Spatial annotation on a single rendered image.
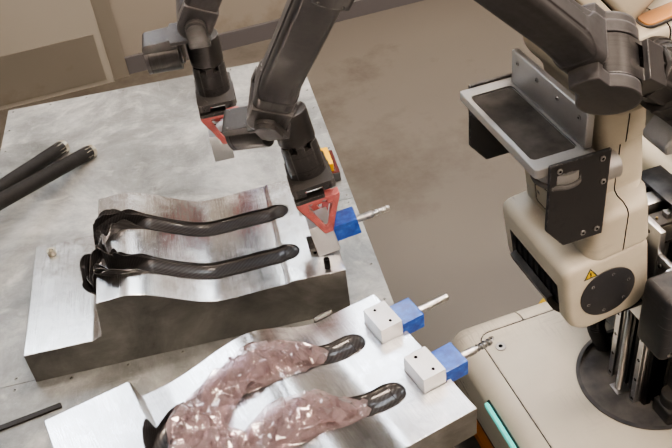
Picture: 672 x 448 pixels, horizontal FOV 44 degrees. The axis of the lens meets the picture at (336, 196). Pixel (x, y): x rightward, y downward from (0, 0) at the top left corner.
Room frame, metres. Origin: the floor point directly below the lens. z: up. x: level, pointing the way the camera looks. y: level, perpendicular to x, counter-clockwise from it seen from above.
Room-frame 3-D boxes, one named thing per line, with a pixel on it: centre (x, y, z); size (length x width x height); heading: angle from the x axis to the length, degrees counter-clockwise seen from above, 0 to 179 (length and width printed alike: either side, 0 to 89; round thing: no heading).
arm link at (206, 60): (1.29, 0.19, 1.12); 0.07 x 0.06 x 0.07; 93
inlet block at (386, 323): (0.87, -0.09, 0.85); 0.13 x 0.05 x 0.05; 115
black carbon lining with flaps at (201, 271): (1.04, 0.25, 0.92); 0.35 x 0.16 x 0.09; 98
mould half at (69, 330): (1.04, 0.26, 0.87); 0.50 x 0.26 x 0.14; 98
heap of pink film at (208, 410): (0.71, 0.13, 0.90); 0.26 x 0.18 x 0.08; 115
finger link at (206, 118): (1.28, 0.18, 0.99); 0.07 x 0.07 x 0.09; 7
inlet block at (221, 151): (1.29, 0.15, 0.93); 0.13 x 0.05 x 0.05; 97
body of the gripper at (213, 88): (1.29, 0.19, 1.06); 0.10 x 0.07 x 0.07; 7
